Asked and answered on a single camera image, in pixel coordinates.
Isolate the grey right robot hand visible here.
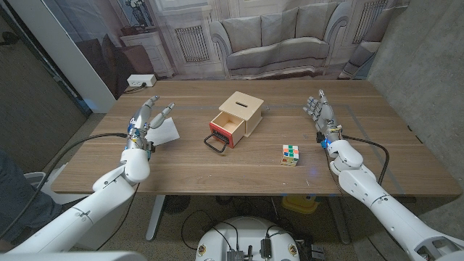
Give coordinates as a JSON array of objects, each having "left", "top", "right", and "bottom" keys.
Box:
[{"left": 302, "top": 89, "right": 344, "bottom": 144}]

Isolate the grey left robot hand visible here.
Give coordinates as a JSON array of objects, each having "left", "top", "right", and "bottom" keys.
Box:
[{"left": 125, "top": 95, "right": 176, "bottom": 153}]

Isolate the white paper towel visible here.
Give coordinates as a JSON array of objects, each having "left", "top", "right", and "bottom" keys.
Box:
[{"left": 144, "top": 117, "right": 181, "bottom": 146}]

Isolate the rubik's cube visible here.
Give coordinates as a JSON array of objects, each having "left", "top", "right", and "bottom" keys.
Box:
[{"left": 280, "top": 144, "right": 300, "bottom": 167}]

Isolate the wooden drawer with red front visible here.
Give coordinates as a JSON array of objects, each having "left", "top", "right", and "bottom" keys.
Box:
[{"left": 209, "top": 111, "right": 246, "bottom": 149}]

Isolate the white power strip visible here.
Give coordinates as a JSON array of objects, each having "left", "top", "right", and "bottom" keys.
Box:
[{"left": 126, "top": 74, "right": 157, "bottom": 88}]

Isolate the wooden box with slot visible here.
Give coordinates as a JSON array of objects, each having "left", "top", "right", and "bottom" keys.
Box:
[{"left": 218, "top": 91, "right": 265, "bottom": 138}]

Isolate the black ribbed round object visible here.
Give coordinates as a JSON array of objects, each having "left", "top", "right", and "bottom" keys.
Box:
[{"left": 162, "top": 195, "right": 191, "bottom": 215}]

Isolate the yellow object under table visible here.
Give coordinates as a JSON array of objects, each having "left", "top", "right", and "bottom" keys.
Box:
[{"left": 281, "top": 194, "right": 320, "bottom": 215}]

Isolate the printed living room backdrop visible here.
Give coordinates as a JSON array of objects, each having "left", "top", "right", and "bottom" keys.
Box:
[{"left": 41, "top": 0, "right": 410, "bottom": 101}]

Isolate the white table leg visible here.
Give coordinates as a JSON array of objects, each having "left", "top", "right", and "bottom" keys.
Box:
[
  {"left": 145, "top": 194, "right": 167, "bottom": 242},
  {"left": 328, "top": 195, "right": 352, "bottom": 246}
]

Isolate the white chair base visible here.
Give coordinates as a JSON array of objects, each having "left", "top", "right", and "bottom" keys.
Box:
[{"left": 22, "top": 162, "right": 97, "bottom": 206}]

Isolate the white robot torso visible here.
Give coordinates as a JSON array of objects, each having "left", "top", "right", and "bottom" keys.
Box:
[{"left": 194, "top": 216, "right": 301, "bottom": 261}]

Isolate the person's leg in jeans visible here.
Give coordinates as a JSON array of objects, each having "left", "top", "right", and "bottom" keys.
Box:
[{"left": 0, "top": 150, "right": 65, "bottom": 244}]

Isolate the black power strip cable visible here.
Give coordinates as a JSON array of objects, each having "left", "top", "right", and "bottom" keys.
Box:
[{"left": 123, "top": 82, "right": 148, "bottom": 95}]

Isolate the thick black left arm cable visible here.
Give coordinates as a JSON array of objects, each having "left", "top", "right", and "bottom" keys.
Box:
[{"left": 0, "top": 133, "right": 131, "bottom": 240}]

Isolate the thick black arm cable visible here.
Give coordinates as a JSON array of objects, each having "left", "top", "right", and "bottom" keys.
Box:
[
  {"left": 0, "top": 133, "right": 131, "bottom": 240},
  {"left": 340, "top": 134, "right": 391, "bottom": 186}
]

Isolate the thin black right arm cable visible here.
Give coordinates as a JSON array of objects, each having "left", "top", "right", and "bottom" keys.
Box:
[{"left": 325, "top": 147, "right": 344, "bottom": 195}]

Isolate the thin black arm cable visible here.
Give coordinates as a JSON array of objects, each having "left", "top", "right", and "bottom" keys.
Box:
[
  {"left": 325, "top": 147, "right": 344, "bottom": 195},
  {"left": 94, "top": 182, "right": 141, "bottom": 252}
]

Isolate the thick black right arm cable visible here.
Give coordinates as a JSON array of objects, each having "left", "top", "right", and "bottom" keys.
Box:
[{"left": 340, "top": 134, "right": 391, "bottom": 186}]

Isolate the black metal drawer handle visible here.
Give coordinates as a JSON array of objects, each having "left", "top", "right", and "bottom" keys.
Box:
[{"left": 203, "top": 133, "right": 229, "bottom": 154}]

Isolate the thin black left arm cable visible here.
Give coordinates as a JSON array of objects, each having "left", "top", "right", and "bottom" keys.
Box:
[{"left": 94, "top": 182, "right": 141, "bottom": 252}]

